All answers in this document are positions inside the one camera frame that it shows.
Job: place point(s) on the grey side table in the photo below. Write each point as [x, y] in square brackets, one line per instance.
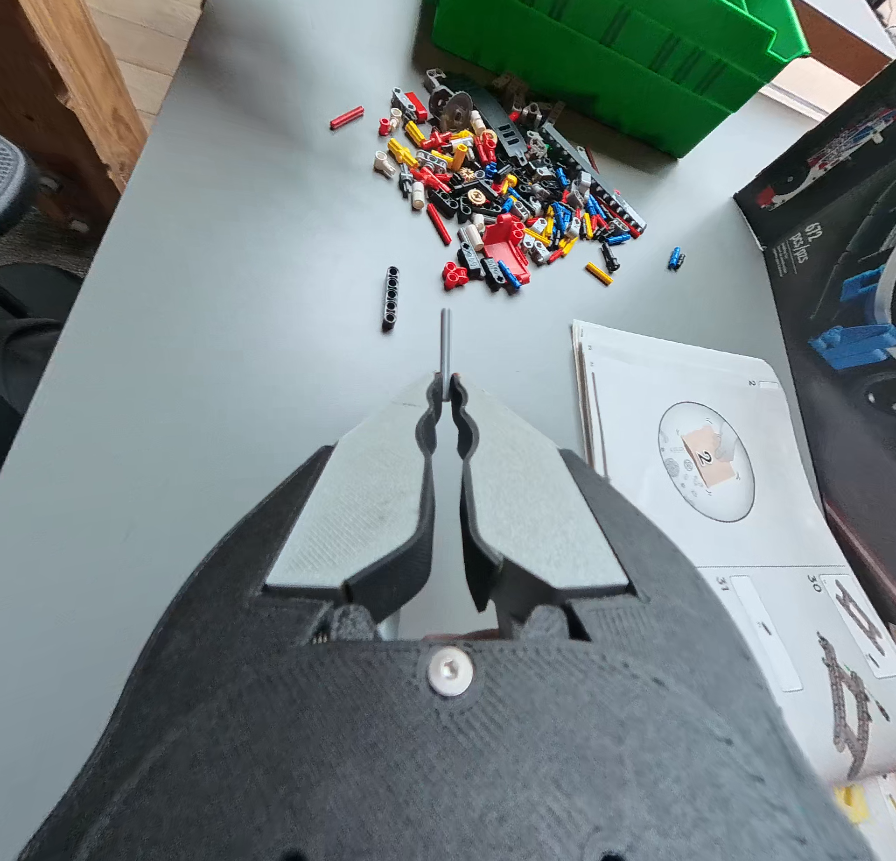
[840, 13]

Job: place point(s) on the green plastic bin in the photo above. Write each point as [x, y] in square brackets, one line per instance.
[595, 34]

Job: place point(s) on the black lego beam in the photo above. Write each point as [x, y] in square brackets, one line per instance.
[390, 299]

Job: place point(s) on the yellow lego axle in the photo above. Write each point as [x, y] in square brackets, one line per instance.
[599, 273]

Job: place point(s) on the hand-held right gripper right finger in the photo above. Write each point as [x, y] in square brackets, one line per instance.
[539, 511]

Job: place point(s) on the blue lego pin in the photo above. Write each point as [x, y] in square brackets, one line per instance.
[675, 259]

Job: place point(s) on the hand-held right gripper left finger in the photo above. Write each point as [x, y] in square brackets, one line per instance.
[364, 497]

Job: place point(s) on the lego instruction booklet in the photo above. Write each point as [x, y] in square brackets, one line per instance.
[700, 385]

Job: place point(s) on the dark grey mesh object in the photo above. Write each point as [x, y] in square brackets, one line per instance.
[14, 181]

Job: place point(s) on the wooden furniture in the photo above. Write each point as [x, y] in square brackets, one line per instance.
[56, 69]

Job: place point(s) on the long grey lego axle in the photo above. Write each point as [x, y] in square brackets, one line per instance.
[445, 343]

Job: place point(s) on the red lego axle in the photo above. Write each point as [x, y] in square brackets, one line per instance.
[346, 118]

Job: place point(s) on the black lego set box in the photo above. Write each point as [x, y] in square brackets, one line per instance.
[840, 315]

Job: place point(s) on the pile of mixed lego pieces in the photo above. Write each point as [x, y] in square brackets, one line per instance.
[490, 195]

